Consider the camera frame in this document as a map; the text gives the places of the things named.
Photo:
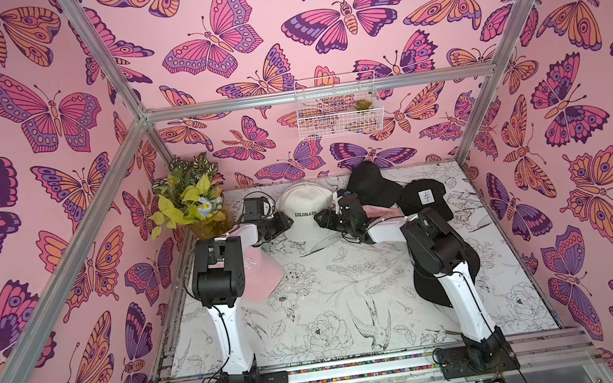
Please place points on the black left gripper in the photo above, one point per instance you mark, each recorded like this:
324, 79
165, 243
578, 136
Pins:
283, 224

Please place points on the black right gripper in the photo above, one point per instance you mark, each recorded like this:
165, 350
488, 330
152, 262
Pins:
336, 218

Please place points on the white Colorado cap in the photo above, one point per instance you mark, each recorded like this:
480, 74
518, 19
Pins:
301, 202

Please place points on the plain black cap back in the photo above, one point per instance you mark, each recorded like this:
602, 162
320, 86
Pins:
371, 188

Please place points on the plain black cap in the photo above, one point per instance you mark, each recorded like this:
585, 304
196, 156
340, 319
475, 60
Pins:
371, 188
445, 267

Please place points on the pink cap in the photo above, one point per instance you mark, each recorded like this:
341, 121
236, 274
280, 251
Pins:
263, 274
380, 214

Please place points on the black cap with white patch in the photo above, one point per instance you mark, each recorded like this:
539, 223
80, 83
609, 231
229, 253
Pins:
422, 194

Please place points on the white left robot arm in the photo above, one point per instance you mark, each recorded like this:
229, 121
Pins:
231, 268

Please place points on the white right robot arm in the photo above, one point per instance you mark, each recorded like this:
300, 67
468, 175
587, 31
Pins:
475, 324

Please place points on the potted green plant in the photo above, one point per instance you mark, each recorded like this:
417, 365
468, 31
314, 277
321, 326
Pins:
191, 195

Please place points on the small succulent in basket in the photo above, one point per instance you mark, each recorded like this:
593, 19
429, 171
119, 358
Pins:
362, 105

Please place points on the plain black cap front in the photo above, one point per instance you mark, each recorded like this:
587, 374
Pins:
445, 267

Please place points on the aluminium horizontal back bar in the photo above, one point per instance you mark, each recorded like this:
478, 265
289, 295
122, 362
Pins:
390, 82

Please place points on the aluminium left side bar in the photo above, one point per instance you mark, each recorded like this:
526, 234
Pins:
23, 359

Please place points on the white wire basket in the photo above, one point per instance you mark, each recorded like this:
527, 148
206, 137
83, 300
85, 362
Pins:
335, 116

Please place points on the aluminium corner post left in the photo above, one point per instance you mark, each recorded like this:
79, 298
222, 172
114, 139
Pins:
76, 15

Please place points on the aluminium corner post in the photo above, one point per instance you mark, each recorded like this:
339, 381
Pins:
505, 47
76, 15

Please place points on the aluminium corner post right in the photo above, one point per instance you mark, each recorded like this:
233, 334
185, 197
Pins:
505, 47

